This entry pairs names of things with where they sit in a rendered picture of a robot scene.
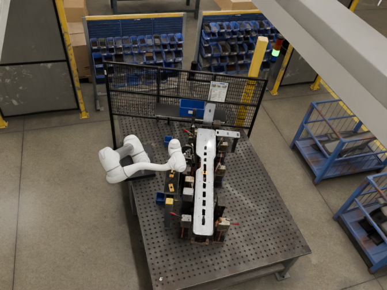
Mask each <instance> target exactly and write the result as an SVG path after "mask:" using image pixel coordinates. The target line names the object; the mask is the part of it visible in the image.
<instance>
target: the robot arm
mask: <svg viewBox="0 0 387 290"><path fill-rule="evenodd" d="M168 152H169V160H166V164H164V165H158V164H153V163H150V159H149V158H148V153H145V151H144V149H143V147H142V144H141V143H140V141H139V139H138V138H137V137H136V136H135V135H128V136H126V137H125V138H124V145H123V147H121V148H118V149H117V150H115V151H114V150H112V149H111V148H110V147H105V148H103V149H102V150H100V151H99V153H98V155H99V159H100V162H101V164H102V166H103V168H104V169H105V170H106V172H107V176H106V179H107V181H108V182H109V183H110V184H114V183H117V182H120V181H123V180H125V179H126V178H128V177H130V176H131V175H132V174H134V173H135V172H136V171H138V170H141V172H142V174H144V170H145V169H146V170H156V171H167V170H169V171H170V174H171V172H172V170H173V174H174V172H175V170H176V171H178V172H182V171H184V170H185V168H186V161H185V158H184V155H183V154H182V152H181V147H180V142H179V141H178V140H177V139H172V140H171V141H170V142H169V145H168ZM127 155H130V156H131V157H132V160H133V164H132V165H129V166H125V167H121V165H120V163H119V161H120V160H121V159H122V158H124V157H126V156H127Z"/></svg>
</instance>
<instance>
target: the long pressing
mask: <svg viewBox="0 0 387 290"><path fill-rule="evenodd" d="M205 140H206V141H205ZM205 146H207V149H206V150H205V149H204V147H205ZM204 152H206V153H207V155H206V156H205V155H204ZM196 154H197V155H198V156H199V157H200V158H201V167H200V168H199V169H197V171H196V179H195V201H194V213H193V233H194V234H196V235H207V236H211V235H212V234H213V225H214V158H215V156H216V131H215V130H213V129H204V128H198V129H197V137H196ZM204 158H206V162H204ZM204 164H206V171H208V174H206V182H203V174H201V171H203V165H204ZM203 183H205V184H206V188H205V189H203ZM203 192H206V197H203ZM203 200H205V201H206V206H202V203H203ZM202 209H205V217H204V218H203V215H202ZM198 216H199V217H198ZM202 219H205V225H202Z"/></svg>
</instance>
